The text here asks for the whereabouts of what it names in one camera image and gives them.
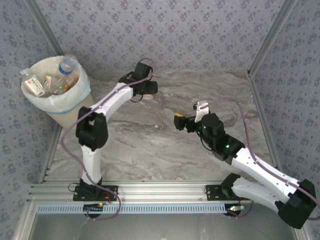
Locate grey slotted cable duct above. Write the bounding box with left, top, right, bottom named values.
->
left=37, top=203, right=227, bottom=215

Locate white plastic bin liner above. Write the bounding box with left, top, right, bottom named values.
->
left=20, top=55, right=91, bottom=116

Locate cream plastic bin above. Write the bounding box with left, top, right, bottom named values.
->
left=48, top=91, right=95, bottom=129

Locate blue label plastic bottle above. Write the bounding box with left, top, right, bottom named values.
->
left=57, top=54, right=79, bottom=76

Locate aluminium frame beam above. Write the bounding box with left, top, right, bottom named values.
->
left=27, top=181, right=300, bottom=203

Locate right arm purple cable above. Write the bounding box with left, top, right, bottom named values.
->
left=206, top=97, right=320, bottom=221

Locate small black circuit board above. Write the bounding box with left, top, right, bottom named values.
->
left=224, top=204, right=245, bottom=214
left=83, top=203, right=105, bottom=212

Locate aluminium frame post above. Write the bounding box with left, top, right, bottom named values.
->
left=246, top=0, right=299, bottom=75
left=24, top=0, right=65, bottom=55

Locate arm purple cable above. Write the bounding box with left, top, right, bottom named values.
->
left=206, top=97, right=320, bottom=221
left=61, top=57, right=156, bottom=221

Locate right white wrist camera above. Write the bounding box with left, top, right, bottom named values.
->
left=193, top=100, right=209, bottom=123

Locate grey metal shelf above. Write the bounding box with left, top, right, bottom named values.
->
left=14, top=202, right=308, bottom=240

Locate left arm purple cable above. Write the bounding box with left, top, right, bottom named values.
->
left=61, top=57, right=156, bottom=221

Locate orange label brown cap bottle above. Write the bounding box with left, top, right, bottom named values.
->
left=53, top=76, right=80, bottom=95

